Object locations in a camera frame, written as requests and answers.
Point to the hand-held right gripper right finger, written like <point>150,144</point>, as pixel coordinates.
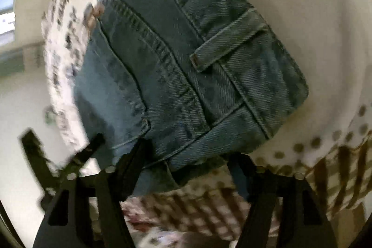
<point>241,178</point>

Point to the blue denim pants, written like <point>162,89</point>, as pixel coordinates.
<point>189,62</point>

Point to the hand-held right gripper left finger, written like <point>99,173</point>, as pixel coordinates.
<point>130,166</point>

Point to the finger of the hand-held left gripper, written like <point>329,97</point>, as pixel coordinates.
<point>85,153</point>
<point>37,149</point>

